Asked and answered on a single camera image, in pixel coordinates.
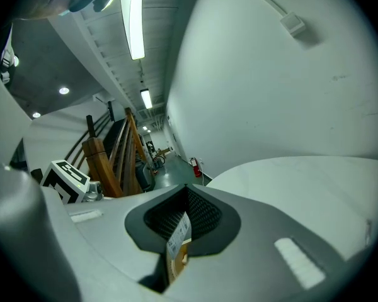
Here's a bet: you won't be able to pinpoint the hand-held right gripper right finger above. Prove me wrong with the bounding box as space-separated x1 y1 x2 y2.
163 183 375 302

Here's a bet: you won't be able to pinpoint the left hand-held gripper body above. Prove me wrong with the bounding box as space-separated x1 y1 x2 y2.
31 159 105 204

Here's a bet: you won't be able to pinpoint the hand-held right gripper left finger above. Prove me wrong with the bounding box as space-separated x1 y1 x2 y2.
40 184 190 302

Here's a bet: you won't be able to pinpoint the large wooden drawer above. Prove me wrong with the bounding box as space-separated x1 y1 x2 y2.
168 239 192 286

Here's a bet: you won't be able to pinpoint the blue product card packet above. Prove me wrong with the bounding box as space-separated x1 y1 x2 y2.
166 211 193 259

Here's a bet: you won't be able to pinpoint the brown wooden stair railing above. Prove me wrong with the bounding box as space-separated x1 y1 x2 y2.
64 107 155 198

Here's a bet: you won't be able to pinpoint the black hard case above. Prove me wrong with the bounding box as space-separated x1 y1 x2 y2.
134 162 156 194

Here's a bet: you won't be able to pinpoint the cardboard boxes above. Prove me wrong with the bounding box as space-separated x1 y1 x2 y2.
151 148 173 160

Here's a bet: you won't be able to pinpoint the red fire extinguisher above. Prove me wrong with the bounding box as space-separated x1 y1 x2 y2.
190 157 203 178

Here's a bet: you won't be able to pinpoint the long ceiling light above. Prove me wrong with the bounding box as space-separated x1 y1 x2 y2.
140 88 153 109
119 0 146 61

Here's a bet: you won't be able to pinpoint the grey backpack strap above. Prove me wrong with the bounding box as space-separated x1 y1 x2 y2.
0 26 15 84

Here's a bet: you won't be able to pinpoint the white wall junction box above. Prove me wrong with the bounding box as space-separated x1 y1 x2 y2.
279 11 306 38

